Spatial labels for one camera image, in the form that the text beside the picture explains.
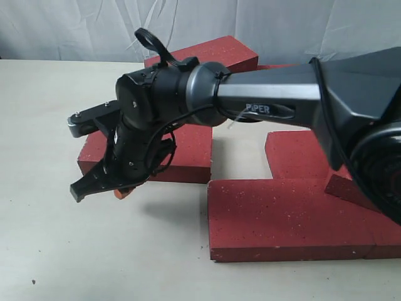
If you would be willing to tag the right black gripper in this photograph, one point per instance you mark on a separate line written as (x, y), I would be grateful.
(132, 156)

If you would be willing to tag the red brick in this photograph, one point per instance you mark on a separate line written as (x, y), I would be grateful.
(283, 220)
(191, 162)
(385, 234)
(227, 50)
(339, 184)

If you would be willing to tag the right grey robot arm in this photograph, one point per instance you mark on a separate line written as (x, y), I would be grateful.
(352, 106)

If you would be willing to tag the centre lower base brick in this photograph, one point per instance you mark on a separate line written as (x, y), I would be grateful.
(295, 155)

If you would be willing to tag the base brick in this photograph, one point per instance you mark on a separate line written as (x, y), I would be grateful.
(295, 155)
(270, 67)

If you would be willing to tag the rear right base brick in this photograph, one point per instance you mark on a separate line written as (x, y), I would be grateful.
(270, 67)

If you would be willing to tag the white backdrop cloth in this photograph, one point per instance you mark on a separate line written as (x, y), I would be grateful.
(280, 32)

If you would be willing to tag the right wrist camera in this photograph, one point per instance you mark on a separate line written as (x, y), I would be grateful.
(103, 118)

